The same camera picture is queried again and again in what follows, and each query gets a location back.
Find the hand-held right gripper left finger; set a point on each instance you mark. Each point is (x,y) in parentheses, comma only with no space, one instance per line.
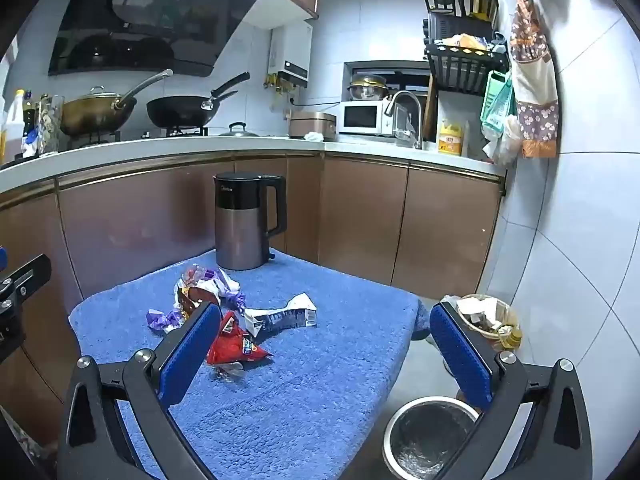
(190,355)

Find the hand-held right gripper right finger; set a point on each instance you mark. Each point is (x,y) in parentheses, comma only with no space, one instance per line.
(460,355)

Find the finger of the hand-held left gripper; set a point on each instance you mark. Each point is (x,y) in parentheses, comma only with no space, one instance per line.
(22,280)

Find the purple plastic wrapper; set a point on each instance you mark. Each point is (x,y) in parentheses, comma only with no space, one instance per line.
(165,319)
(235,301)

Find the red snack wrapper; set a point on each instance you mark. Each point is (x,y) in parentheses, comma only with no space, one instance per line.
(235,347)

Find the white bin with black liner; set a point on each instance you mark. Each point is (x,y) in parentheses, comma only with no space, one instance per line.
(425,440)

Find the white torn carton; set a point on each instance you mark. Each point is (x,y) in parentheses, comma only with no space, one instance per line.
(280,317)

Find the brown snack wrapper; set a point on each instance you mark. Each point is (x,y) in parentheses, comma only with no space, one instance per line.
(192,300)

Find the cooking oil bottle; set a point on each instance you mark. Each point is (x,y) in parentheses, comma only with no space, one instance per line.
(512,337)

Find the cream bucket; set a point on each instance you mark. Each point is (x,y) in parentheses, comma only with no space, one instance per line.
(513,317)

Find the white lilac plastic wrapper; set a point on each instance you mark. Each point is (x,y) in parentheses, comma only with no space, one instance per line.
(226,282)

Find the blue towel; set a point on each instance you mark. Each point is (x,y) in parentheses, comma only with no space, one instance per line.
(310,385)

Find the steel electric kettle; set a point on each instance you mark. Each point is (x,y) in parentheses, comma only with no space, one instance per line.
(240,230)

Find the glass jar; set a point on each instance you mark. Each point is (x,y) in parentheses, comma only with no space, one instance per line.
(50,125)

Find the white plastic bottle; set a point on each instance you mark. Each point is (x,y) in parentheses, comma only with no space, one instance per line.
(12,120)

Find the brass wok with lid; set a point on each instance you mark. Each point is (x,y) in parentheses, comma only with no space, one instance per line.
(95,112)

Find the gas stove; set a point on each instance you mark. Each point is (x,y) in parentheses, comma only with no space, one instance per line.
(150,136)

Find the yellow detergent bottle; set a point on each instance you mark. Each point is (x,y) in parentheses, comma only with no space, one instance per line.
(450,140)

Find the white plastic bags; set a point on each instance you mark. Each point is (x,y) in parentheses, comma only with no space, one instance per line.
(507,140)

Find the glass pot lid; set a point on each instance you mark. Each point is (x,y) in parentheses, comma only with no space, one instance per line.
(240,131)

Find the black wok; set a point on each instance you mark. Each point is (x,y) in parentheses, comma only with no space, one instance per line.
(180,110)

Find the white crumpled cloth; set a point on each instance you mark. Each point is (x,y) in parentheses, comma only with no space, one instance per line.
(314,136)

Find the steel faucet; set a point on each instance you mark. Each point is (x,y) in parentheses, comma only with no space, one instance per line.
(414,102)

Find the green plastic bag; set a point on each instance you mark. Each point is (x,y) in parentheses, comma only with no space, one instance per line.
(495,100)

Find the white microwave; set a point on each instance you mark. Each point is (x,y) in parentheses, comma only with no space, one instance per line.
(360,117)

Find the brown rice cooker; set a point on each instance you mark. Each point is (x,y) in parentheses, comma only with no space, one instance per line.
(310,125)

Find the floral apron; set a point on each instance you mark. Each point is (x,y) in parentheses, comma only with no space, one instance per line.
(535,85)

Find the stacked pots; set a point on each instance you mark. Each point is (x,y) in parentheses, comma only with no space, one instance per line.
(369,87)

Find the black dish rack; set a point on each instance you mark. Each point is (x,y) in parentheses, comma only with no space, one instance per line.
(460,67)

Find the black range hood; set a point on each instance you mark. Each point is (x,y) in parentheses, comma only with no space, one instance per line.
(150,20)

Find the orange snack bag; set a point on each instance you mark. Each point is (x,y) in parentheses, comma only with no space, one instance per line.
(467,41)

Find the white water heater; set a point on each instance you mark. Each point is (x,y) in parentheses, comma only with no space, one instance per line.
(292,45)

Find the toaster oven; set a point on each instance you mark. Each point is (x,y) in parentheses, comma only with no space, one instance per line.
(450,27)

